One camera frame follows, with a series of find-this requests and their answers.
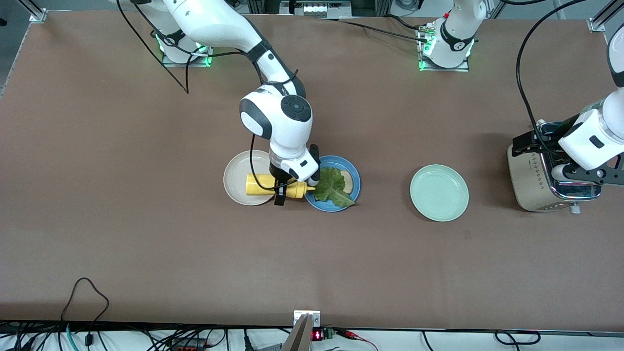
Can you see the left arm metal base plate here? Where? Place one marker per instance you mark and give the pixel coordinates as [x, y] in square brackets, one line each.
[458, 69]

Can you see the circuit board with red display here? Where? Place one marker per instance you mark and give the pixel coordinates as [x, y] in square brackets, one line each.
[318, 335]

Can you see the mint green plate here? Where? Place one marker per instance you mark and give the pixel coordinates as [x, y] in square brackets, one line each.
[438, 193]

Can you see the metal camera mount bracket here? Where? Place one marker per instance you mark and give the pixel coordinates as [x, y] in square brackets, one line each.
[298, 339]

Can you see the aluminium corner bracket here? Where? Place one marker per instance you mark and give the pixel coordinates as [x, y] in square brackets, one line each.
[597, 23]
[38, 14]

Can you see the beige chrome toaster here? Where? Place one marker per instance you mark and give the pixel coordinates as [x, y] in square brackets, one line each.
[529, 180]

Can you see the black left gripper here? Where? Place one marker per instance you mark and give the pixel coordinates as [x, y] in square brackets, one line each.
[541, 140]

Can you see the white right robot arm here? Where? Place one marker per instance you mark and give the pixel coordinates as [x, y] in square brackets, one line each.
[282, 126]

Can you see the toasted bread slice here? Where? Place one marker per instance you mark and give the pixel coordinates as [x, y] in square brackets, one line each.
[348, 183]

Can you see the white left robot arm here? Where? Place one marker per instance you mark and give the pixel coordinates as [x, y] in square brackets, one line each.
[592, 141]

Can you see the green lettuce leaf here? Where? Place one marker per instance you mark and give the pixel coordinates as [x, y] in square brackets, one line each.
[331, 187]

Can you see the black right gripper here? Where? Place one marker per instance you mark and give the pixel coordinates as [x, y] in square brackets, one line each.
[278, 174]

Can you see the silver electronics box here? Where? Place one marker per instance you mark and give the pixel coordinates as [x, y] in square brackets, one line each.
[317, 9]

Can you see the blue plate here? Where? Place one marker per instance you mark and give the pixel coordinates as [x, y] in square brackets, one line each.
[317, 204]

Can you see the beige plate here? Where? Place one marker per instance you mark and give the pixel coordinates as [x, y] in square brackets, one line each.
[236, 170]

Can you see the yellow mustard squeeze bottle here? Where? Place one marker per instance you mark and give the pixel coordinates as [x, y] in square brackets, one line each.
[258, 185]

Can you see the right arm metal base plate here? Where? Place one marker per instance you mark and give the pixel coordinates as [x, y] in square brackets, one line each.
[208, 61]

